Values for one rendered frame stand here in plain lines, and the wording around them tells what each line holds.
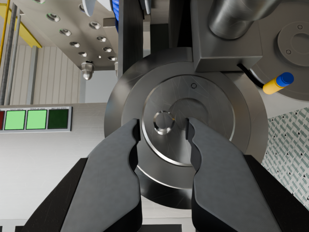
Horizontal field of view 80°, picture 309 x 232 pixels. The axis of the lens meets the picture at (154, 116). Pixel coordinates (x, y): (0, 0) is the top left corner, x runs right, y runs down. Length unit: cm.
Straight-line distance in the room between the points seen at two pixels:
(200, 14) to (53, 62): 251
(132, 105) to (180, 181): 8
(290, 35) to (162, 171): 18
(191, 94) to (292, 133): 22
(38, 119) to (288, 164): 57
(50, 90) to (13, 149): 191
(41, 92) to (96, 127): 204
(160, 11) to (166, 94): 45
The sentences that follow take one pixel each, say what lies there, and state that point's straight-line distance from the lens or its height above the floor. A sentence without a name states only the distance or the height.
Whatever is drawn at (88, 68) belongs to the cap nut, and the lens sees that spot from 57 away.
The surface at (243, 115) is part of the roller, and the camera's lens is 18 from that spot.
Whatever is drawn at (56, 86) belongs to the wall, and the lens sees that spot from 251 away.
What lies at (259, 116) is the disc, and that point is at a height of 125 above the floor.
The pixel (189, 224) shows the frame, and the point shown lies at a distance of 54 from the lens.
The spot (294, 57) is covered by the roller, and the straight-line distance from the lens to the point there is 23.
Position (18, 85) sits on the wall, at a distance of 268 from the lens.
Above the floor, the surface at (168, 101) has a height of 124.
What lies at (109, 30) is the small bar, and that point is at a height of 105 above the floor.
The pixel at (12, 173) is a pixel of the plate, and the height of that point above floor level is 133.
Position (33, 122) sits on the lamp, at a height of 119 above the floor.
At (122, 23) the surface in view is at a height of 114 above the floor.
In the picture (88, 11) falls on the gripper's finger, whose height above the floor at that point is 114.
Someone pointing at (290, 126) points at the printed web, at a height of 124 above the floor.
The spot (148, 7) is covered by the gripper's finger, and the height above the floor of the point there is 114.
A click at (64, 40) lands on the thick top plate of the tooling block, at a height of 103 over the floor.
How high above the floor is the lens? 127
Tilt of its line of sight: 10 degrees down
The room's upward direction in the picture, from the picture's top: 179 degrees clockwise
